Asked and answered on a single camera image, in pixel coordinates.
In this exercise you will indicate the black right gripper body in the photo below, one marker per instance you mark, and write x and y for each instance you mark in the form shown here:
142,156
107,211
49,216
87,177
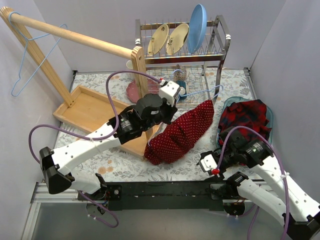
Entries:
215,155

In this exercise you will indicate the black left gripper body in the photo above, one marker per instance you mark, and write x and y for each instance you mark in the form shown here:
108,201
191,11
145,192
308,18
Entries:
171,111

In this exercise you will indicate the light blue wire hanger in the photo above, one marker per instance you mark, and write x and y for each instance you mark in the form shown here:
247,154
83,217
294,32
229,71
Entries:
217,87

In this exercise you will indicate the red polka dot skirt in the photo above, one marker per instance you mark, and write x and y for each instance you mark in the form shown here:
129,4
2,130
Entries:
181,135

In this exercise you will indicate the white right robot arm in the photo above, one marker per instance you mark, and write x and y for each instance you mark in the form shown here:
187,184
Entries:
290,205

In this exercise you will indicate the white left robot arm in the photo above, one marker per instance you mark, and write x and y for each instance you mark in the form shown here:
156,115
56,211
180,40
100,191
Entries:
59,165

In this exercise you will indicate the blue hanger on rod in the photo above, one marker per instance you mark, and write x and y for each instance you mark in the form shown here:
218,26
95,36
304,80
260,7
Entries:
31,47

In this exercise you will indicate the pink dotted plate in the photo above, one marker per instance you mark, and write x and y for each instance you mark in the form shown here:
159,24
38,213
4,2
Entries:
132,91

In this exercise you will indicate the red plaid garment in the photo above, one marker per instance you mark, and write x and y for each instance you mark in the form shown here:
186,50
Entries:
251,114

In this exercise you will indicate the teal transparent plastic basin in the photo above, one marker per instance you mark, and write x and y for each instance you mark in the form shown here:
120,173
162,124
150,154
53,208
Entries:
238,99

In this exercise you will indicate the white cup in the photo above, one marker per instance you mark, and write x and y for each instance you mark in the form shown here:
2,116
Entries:
129,65

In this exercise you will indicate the stainless steel dish rack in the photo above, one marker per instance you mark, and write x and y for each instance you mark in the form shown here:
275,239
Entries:
204,67

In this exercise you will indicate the floral table mat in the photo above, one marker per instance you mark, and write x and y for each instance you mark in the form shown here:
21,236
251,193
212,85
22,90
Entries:
116,165

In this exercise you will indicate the cream floral plate left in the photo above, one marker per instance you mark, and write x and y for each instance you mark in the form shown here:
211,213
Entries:
158,40

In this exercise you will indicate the cream floral plate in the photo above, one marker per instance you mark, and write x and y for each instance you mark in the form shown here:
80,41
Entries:
158,40
177,39

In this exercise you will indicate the cream floral plate right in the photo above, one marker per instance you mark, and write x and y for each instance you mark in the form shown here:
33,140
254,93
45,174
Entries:
177,39

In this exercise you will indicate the wooden clothes rack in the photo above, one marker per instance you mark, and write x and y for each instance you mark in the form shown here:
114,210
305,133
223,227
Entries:
91,107

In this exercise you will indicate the blue plate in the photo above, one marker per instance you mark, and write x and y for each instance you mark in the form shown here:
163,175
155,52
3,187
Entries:
197,28

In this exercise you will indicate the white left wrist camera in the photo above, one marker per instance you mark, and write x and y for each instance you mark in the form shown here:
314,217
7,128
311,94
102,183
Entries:
169,90

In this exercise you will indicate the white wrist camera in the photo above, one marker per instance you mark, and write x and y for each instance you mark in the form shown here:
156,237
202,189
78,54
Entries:
207,162
169,90

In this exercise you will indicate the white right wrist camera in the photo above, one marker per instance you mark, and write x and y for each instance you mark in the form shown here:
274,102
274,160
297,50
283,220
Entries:
207,162

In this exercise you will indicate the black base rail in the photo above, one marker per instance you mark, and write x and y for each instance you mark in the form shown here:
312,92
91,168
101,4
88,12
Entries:
206,194

